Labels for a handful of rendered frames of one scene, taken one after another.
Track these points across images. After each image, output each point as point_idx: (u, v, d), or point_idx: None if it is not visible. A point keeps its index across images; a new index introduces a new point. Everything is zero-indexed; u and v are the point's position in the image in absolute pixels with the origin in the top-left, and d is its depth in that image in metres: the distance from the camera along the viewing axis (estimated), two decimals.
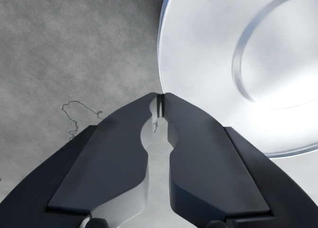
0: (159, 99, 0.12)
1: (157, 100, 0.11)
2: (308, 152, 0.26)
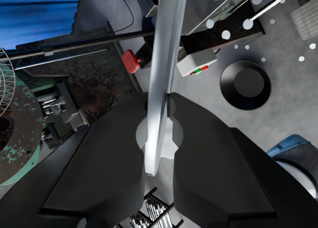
0: None
1: None
2: None
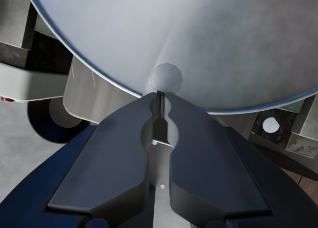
0: (159, 99, 0.12)
1: (157, 100, 0.11)
2: None
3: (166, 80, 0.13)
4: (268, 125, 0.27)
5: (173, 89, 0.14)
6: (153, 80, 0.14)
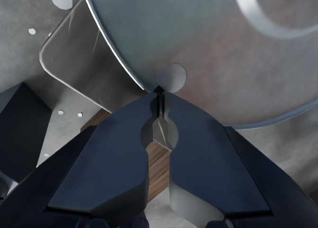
0: (159, 99, 0.12)
1: (157, 100, 0.11)
2: None
3: None
4: None
5: None
6: None
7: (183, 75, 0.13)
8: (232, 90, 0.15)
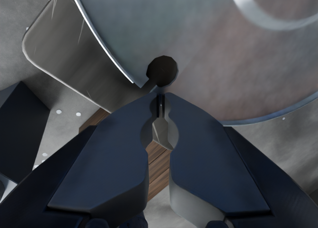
0: (159, 99, 0.12)
1: (157, 100, 0.11)
2: None
3: None
4: None
5: None
6: None
7: None
8: None
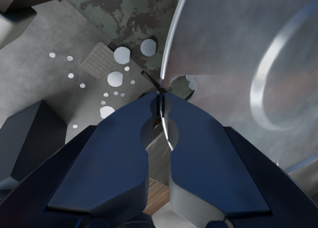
0: (159, 99, 0.12)
1: (157, 100, 0.11)
2: None
3: None
4: None
5: None
6: None
7: None
8: None
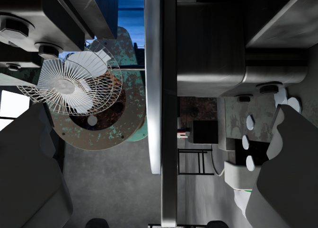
0: (48, 108, 0.11)
1: (46, 109, 0.10)
2: None
3: None
4: None
5: None
6: None
7: None
8: None
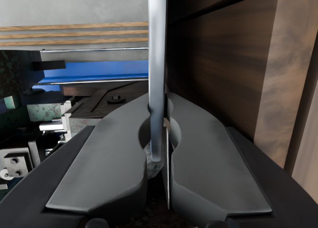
0: None
1: None
2: (152, 8, 0.08)
3: None
4: None
5: None
6: None
7: None
8: None
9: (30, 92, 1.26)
